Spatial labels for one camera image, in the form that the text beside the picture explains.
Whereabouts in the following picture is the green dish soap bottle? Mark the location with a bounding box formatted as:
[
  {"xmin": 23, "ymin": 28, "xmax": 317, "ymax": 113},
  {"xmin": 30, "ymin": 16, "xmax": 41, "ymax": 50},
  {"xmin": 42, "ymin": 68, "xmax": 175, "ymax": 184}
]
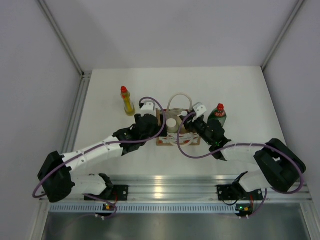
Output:
[{"xmin": 208, "ymin": 103, "xmax": 227, "ymax": 127}]

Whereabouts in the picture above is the white slotted cable duct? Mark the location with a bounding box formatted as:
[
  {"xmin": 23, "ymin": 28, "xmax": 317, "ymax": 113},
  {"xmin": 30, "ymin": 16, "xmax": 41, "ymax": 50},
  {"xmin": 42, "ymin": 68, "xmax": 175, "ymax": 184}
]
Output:
[{"xmin": 48, "ymin": 203, "xmax": 253, "ymax": 214}]

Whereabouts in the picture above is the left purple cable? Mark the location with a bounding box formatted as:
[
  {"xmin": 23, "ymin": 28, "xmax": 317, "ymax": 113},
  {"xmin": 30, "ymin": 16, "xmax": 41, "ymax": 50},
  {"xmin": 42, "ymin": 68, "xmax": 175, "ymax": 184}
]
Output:
[{"xmin": 32, "ymin": 96, "xmax": 168, "ymax": 221}]

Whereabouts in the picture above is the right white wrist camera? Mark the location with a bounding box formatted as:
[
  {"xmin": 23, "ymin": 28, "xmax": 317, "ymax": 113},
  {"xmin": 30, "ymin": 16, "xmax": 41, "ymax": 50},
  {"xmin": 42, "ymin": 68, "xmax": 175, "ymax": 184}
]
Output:
[{"xmin": 192, "ymin": 102, "xmax": 207, "ymax": 121}]

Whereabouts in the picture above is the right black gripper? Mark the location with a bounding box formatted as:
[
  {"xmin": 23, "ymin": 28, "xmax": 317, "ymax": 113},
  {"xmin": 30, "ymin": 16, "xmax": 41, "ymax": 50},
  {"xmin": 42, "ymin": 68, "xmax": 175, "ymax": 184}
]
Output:
[{"xmin": 180, "ymin": 111, "xmax": 214, "ymax": 146}]

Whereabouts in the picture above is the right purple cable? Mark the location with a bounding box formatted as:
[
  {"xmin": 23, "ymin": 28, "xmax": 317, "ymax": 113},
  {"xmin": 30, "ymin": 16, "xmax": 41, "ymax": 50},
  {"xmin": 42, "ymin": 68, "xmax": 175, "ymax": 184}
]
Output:
[{"xmin": 176, "ymin": 112, "xmax": 307, "ymax": 221}]

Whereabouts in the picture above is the aluminium frame post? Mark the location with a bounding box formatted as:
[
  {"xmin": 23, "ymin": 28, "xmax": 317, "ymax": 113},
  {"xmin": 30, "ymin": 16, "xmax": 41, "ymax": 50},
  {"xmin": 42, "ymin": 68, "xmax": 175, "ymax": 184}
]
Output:
[
  {"xmin": 260, "ymin": 0, "xmax": 308, "ymax": 72},
  {"xmin": 37, "ymin": 0, "xmax": 85, "ymax": 76}
]

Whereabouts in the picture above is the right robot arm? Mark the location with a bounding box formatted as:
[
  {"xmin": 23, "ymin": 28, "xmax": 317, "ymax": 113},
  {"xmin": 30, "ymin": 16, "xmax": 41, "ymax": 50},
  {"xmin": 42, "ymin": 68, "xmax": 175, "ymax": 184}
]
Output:
[{"xmin": 182, "ymin": 112, "xmax": 307, "ymax": 199}]

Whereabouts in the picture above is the purple cable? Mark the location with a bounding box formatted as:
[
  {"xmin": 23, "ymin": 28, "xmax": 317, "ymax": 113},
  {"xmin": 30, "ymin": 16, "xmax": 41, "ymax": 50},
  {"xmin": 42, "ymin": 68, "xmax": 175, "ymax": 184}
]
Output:
[
  {"xmin": 32, "ymin": 96, "xmax": 168, "ymax": 221},
  {"xmin": 176, "ymin": 112, "xmax": 307, "ymax": 221}
]

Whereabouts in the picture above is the right aluminium frame post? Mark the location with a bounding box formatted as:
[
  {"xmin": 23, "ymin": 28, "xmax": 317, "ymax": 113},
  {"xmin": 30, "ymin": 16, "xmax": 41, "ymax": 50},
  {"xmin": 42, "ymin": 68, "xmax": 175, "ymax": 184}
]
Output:
[{"xmin": 260, "ymin": 0, "xmax": 308, "ymax": 72}]

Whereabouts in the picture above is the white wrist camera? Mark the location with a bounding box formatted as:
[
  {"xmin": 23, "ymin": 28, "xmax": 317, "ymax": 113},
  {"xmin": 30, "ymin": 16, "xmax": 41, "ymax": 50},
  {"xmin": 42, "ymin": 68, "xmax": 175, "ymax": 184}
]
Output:
[
  {"xmin": 192, "ymin": 102, "xmax": 207, "ymax": 121},
  {"xmin": 139, "ymin": 100, "xmax": 155, "ymax": 112}
]

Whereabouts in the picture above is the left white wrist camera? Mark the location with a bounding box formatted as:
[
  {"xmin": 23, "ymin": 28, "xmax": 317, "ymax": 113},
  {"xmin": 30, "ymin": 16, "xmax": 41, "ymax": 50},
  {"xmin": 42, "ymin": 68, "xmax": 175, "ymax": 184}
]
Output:
[{"xmin": 139, "ymin": 100, "xmax": 155, "ymax": 112}]

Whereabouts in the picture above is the cream pump lotion bottle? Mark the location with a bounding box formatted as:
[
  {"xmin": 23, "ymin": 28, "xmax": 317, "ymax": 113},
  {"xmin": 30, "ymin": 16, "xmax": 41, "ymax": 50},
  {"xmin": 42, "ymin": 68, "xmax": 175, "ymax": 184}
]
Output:
[{"xmin": 176, "ymin": 109, "xmax": 190, "ymax": 133}]

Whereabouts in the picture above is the left aluminium frame post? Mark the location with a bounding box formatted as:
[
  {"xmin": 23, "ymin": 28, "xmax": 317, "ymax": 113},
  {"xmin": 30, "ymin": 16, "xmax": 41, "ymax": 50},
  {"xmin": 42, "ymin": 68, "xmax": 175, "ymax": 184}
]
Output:
[{"xmin": 37, "ymin": 0, "xmax": 85, "ymax": 76}]

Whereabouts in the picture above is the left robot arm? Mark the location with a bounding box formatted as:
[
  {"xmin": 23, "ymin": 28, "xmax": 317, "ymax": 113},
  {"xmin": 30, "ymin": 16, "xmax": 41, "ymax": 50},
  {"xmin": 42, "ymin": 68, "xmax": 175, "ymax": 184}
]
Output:
[{"xmin": 38, "ymin": 114, "xmax": 167, "ymax": 203}]

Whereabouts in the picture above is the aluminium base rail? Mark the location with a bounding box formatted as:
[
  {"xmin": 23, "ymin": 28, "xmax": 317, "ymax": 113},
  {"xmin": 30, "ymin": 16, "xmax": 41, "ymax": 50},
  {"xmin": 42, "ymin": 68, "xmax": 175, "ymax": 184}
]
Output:
[{"xmin": 109, "ymin": 175, "xmax": 312, "ymax": 203}]

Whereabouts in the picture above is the yellow dish soap bottle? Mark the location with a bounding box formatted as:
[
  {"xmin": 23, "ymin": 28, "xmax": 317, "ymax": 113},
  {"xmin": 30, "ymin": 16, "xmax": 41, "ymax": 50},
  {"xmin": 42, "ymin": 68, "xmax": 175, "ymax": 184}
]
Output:
[{"xmin": 120, "ymin": 86, "xmax": 136, "ymax": 116}]

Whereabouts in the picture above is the jute watermelon canvas bag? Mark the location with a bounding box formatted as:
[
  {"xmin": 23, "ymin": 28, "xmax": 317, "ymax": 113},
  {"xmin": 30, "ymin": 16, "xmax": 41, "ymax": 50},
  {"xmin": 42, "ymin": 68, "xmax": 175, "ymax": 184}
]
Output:
[{"xmin": 156, "ymin": 92, "xmax": 201, "ymax": 148}]

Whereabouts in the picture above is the pale green white-capped bottle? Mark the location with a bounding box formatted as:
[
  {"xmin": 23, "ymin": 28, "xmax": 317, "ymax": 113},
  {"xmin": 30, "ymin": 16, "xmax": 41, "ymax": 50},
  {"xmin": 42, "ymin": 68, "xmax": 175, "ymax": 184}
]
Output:
[{"xmin": 166, "ymin": 118, "xmax": 179, "ymax": 134}]

